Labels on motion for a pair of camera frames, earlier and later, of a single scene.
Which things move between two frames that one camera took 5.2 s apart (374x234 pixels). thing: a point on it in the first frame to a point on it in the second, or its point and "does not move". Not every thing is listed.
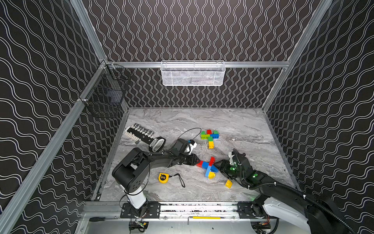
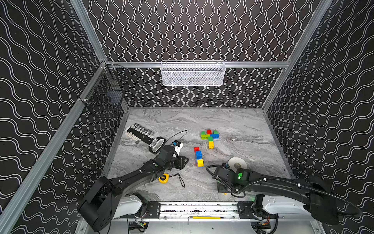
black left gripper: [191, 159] to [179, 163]
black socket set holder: [157, 144] does not move
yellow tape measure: [163, 178] does not move
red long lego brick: [212, 162] to [196, 148]
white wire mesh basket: [196, 73] does not move
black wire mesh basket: [105, 95] does not move
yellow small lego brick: [211, 175] to [200, 163]
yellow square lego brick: [211, 145] does not move
